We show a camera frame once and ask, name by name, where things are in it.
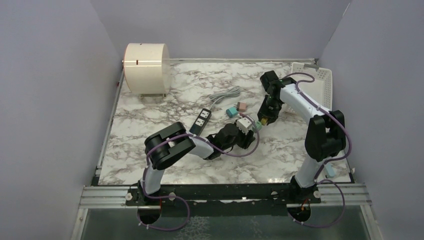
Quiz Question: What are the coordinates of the yellow usb charger plug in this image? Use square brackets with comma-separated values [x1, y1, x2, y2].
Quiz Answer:
[260, 118, 268, 126]

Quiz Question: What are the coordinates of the black power strip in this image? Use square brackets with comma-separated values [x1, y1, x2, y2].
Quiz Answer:
[189, 108, 212, 136]

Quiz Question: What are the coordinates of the pink usb charger plug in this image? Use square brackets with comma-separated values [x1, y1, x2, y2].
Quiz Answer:
[235, 102, 248, 112]

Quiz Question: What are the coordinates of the green usb charger plug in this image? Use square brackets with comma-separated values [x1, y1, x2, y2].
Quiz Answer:
[255, 120, 263, 131]

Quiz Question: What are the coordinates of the cream cylindrical drum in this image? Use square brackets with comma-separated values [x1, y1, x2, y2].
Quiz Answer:
[123, 43, 172, 96]

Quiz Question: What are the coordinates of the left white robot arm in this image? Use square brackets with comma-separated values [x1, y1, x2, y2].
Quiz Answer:
[138, 120, 260, 206]

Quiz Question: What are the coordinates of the white plastic basket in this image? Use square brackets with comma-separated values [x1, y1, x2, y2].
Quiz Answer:
[290, 62, 333, 110]

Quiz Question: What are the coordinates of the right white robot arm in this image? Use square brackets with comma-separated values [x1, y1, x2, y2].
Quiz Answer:
[257, 70, 347, 204]

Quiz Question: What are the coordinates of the light blue block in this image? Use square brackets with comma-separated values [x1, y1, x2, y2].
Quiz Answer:
[324, 163, 336, 179]

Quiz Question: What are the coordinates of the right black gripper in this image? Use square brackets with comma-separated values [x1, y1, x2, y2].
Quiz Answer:
[258, 94, 284, 125]

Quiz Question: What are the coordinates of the teal usb charger plug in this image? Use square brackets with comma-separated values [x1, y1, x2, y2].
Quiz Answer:
[225, 107, 239, 118]

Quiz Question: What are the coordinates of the black mounting rail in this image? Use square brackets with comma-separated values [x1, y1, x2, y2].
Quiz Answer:
[125, 180, 321, 217]

